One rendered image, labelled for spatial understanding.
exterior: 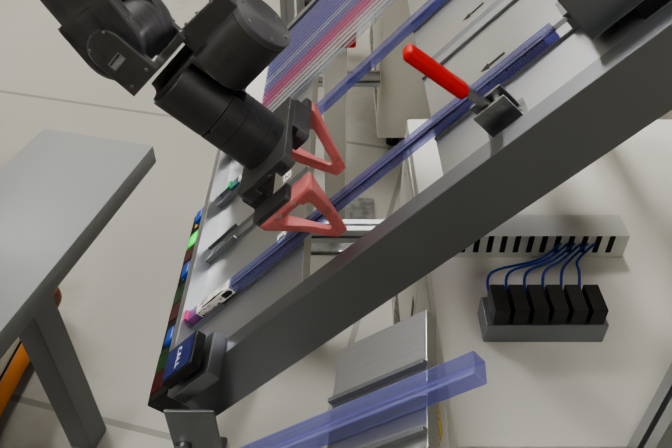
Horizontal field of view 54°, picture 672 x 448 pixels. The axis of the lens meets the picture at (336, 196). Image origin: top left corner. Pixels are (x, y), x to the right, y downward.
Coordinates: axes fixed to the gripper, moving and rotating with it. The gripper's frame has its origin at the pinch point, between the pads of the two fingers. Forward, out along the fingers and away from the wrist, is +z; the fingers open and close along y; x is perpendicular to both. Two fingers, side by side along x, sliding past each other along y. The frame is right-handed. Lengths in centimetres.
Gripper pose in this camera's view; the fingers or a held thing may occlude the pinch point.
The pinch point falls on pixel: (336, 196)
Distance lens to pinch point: 65.9
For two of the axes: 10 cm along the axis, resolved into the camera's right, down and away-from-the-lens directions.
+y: 0.0, -6.3, 7.7
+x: -6.9, 5.6, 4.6
